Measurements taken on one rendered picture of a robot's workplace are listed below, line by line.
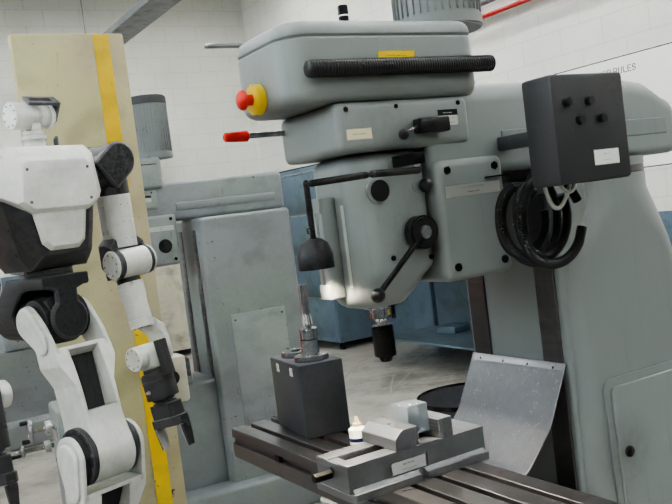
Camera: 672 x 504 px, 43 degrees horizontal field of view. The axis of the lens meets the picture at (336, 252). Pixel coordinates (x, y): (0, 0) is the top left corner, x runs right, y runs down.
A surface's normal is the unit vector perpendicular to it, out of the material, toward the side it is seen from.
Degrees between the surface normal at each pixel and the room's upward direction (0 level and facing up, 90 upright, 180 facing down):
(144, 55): 90
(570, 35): 90
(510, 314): 90
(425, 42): 90
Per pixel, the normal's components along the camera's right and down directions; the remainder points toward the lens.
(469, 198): 0.51, -0.02
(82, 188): 0.75, -0.06
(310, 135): -0.85, 0.14
